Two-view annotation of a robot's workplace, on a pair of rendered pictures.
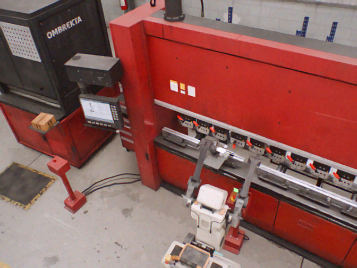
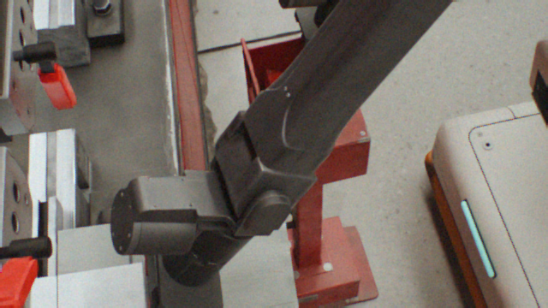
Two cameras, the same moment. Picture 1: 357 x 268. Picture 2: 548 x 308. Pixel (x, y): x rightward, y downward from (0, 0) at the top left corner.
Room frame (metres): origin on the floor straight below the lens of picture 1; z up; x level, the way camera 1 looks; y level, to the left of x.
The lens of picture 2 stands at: (2.42, -0.05, 1.80)
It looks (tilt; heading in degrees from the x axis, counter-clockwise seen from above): 60 degrees down; 231
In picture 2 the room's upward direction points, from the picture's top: 5 degrees counter-clockwise
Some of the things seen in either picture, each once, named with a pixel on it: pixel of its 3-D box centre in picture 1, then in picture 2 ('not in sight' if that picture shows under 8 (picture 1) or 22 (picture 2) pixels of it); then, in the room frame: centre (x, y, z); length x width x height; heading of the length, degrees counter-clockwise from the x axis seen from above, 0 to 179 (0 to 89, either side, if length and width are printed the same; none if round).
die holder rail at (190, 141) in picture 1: (180, 137); not in sight; (2.76, 0.00, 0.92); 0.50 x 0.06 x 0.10; 54
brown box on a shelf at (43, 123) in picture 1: (42, 121); not in sight; (3.12, 1.69, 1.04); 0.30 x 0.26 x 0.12; 59
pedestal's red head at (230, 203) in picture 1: (238, 201); (305, 108); (1.93, -0.54, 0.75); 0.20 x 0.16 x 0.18; 60
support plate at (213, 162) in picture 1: (216, 158); (175, 288); (2.32, -0.36, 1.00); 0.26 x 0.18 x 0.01; 144
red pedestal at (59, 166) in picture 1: (66, 184); not in sight; (2.63, 1.46, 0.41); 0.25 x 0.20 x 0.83; 144
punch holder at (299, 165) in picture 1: (298, 159); not in sight; (1.98, -1.07, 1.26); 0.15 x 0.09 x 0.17; 54
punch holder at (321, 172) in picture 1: (321, 167); not in sight; (1.86, -1.23, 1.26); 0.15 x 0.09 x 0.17; 54
